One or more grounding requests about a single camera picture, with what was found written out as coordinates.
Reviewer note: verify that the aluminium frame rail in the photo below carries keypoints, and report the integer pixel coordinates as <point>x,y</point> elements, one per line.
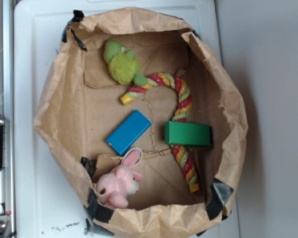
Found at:
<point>7,198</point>

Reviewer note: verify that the green wooden block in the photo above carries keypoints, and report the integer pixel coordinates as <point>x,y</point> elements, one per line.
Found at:
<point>188,134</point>

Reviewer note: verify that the brown paper bag bin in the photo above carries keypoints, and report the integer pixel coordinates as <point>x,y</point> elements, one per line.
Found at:
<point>80,107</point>

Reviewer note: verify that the pink plush bunny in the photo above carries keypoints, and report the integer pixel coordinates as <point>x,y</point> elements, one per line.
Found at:
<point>123,180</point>

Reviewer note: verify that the green plush toy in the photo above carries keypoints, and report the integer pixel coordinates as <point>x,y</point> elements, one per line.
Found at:
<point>122,64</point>

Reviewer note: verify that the blue wooden block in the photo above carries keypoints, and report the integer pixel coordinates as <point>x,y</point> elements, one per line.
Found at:
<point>124,136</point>

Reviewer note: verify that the multicolour twisted rope toy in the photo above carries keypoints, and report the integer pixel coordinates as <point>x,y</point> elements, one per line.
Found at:
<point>183,99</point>

